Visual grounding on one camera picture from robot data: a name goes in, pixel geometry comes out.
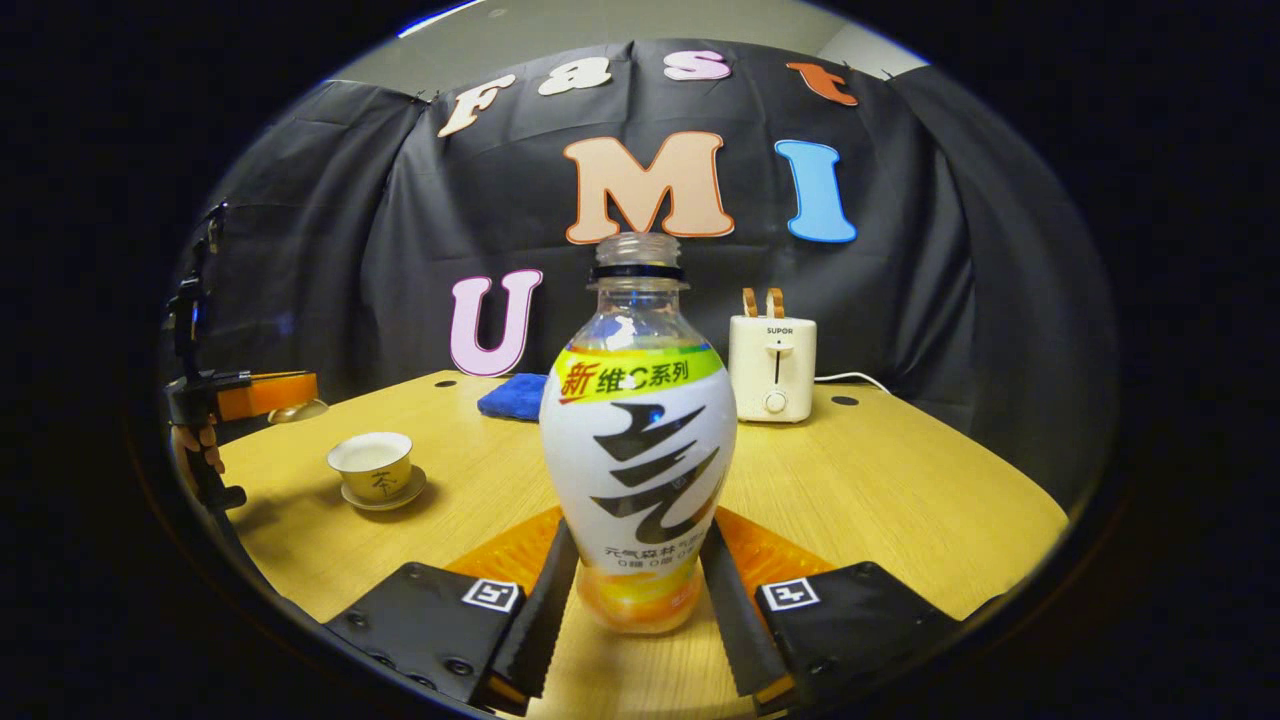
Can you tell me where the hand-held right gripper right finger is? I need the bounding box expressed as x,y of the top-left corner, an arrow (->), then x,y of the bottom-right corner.
700,505 -> 961,713

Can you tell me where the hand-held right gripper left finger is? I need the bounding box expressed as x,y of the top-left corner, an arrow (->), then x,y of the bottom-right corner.
325,505 -> 581,716

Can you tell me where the white teacup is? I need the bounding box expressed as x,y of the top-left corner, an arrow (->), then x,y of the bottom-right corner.
327,432 -> 414,503

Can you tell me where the clear water bottle white label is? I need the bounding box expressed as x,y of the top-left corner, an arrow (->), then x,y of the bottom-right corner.
539,232 -> 739,635

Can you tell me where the white saucer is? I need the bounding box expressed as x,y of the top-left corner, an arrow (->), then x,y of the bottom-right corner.
340,465 -> 428,512

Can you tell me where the blue towel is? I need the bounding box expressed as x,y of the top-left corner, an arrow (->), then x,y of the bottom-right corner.
477,373 -> 549,422

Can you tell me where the cream toaster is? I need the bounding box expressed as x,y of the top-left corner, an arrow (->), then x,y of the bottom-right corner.
728,314 -> 818,424

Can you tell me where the black backdrop cloth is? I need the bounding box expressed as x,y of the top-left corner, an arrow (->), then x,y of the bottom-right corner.
165,38 -> 1119,506

